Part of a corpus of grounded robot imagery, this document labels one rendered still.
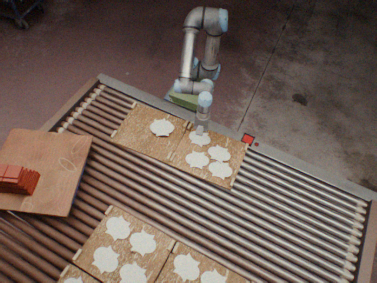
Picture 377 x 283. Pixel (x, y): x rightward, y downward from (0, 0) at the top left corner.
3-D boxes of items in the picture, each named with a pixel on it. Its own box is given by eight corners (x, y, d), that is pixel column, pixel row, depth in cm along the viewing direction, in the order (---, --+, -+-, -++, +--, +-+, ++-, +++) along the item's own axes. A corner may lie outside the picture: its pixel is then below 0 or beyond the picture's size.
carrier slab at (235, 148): (190, 124, 198) (190, 122, 197) (248, 145, 191) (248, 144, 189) (168, 165, 180) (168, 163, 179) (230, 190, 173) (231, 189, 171)
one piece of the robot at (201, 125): (192, 120, 163) (190, 137, 177) (207, 124, 162) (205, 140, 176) (197, 104, 169) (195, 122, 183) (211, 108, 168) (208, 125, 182)
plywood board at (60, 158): (13, 130, 177) (12, 128, 176) (93, 138, 177) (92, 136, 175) (-27, 206, 150) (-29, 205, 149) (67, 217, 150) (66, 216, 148)
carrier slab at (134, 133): (135, 104, 206) (135, 102, 204) (189, 123, 199) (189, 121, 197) (110, 141, 188) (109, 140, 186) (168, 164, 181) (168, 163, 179)
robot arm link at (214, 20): (198, 68, 208) (204, 1, 159) (218, 71, 208) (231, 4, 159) (196, 81, 203) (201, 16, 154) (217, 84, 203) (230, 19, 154)
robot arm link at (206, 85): (194, 76, 166) (192, 89, 160) (214, 78, 166) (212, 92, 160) (194, 86, 173) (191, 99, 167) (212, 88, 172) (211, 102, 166)
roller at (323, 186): (101, 86, 220) (100, 82, 215) (364, 204, 177) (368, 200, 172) (97, 91, 217) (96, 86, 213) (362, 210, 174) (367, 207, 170)
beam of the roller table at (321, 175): (102, 78, 227) (101, 72, 222) (374, 197, 181) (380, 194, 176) (95, 85, 223) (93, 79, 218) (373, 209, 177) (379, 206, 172)
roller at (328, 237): (75, 113, 205) (73, 109, 201) (355, 248, 162) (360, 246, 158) (71, 118, 202) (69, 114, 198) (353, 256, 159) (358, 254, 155)
